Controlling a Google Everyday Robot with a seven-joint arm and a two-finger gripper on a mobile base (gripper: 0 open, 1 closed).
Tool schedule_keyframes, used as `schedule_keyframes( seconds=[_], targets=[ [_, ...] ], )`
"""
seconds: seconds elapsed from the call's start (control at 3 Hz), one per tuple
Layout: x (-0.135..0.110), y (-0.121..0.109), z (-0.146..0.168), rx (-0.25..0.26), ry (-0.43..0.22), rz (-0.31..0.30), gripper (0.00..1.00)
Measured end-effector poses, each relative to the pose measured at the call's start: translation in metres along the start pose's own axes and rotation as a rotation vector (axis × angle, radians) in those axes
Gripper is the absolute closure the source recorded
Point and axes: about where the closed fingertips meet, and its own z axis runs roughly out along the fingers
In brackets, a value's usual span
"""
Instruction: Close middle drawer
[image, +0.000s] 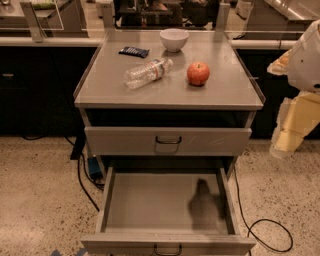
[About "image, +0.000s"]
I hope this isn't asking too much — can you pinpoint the white counter rail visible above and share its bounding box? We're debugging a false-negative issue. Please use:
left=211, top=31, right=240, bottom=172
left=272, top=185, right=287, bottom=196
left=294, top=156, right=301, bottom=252
left=0, top=37, right=296, bottom=50

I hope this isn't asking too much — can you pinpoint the red apple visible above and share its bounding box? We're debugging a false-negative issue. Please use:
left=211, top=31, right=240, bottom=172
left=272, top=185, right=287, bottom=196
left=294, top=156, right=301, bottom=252
left=187, top=62, right=210, bottom=86

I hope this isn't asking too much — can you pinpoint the blue power box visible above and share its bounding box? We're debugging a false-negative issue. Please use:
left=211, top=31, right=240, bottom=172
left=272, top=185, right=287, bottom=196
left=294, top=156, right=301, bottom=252
left=87, top=157, right=102, bottom=180

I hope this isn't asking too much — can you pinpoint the grey drawer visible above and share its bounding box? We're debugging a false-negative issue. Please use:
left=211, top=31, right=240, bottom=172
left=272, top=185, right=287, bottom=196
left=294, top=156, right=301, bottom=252
left=85, top=127, right=251, bottom=156
left=81, top=168, right=256, bottom=256

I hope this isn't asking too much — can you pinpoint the grey metal drawer cabinet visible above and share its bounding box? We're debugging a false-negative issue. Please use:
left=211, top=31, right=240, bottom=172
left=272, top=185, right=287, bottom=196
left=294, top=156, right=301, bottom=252
left=75, top=31, right=264, bottom=171

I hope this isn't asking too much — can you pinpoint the black cable left floor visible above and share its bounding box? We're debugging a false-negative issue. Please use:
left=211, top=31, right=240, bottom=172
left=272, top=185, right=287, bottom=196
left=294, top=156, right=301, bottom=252
left=20, top=134, right=105, bottom=213

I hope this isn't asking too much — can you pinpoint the black cable right floor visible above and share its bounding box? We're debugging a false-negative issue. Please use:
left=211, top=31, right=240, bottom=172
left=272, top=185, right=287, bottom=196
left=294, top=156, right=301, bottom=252
left=233, top=165, right=294, bottom=254

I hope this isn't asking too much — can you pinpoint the black cable floor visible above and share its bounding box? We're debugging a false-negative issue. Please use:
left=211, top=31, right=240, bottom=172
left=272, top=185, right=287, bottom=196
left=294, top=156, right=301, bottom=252
left=233, top=165, right=294, bottom=254
left=20, top=134, right=105, bottom=213

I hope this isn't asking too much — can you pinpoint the grey top drawer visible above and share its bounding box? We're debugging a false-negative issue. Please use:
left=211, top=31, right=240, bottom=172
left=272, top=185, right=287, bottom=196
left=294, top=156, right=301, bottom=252
left=85, top=127, right=251, bottom=156

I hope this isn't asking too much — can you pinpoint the white ceramic bowl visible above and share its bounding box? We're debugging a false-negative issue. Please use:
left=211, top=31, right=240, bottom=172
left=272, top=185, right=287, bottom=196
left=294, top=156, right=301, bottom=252
left=160, top=28, right=189, bottom=52

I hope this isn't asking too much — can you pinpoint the clear plastic water bottle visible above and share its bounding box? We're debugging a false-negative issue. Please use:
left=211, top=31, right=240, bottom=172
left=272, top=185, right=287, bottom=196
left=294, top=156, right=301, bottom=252
left=124, top=58, right=173, bottom=89

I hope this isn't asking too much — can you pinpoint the dark blue snack packet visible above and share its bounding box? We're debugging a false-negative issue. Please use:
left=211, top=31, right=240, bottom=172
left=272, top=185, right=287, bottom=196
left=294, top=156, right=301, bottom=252
left=119, top=46, right=149, bottom=58

